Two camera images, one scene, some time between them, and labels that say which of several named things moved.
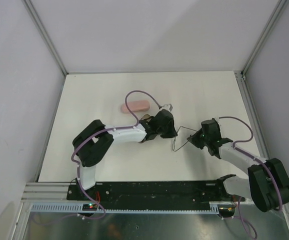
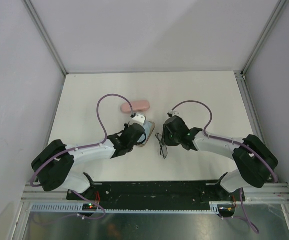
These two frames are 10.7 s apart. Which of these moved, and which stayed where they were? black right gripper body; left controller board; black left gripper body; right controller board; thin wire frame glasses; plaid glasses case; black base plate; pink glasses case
Moved: thin wire frame glasses; plaid glasses case; black left gripper body; black right gripper body
Stayed: black base plate; pink glasses case; left controller board; right controller board
